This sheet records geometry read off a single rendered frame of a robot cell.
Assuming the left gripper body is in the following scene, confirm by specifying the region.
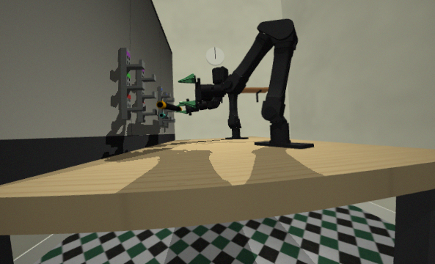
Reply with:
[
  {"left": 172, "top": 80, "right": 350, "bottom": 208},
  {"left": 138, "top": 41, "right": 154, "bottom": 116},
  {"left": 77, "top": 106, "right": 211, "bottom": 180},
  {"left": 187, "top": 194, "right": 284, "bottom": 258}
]
[{"left": 194, "top": 76, "right": 213, "bottom": 108}]

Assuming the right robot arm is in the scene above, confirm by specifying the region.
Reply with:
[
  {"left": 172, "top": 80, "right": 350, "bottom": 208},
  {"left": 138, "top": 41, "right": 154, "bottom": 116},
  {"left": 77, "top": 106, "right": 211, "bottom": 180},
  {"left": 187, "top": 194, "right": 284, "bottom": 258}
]
[{"left": 187, "top": 93, "right": 249, "bottom": 139}]

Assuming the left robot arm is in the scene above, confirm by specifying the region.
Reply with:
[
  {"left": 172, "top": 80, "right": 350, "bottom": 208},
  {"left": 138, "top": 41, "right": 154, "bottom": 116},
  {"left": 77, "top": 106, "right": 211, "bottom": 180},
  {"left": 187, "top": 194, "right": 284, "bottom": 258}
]
[{"left": 211, "top": 19, "right": 314, "bottom": 149}]

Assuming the grey metal bar with teal ends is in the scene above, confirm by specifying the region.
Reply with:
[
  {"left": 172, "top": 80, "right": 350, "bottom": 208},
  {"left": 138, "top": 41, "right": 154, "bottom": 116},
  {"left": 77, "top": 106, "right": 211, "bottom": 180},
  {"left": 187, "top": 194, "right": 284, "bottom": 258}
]
[{"left": 159, "top": 113, "right": 169, "bottom": 119}]

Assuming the black bar with yellow end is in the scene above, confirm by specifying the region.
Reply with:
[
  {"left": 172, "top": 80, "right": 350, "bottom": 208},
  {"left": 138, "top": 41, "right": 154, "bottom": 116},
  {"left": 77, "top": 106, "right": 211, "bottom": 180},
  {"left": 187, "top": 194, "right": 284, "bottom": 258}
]
[{"left": 156, "top": 101, "right": 182, "bottom": 111}]

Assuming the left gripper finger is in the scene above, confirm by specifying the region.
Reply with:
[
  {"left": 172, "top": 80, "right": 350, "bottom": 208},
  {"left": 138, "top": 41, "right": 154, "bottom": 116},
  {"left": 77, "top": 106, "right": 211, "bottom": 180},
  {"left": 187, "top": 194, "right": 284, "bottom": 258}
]
[
  {"left": 178, "top": 73, "right": 195, "bottom": 84},
  {"left": 179, "top": 101, "right": 196, "bottom": 109}
]

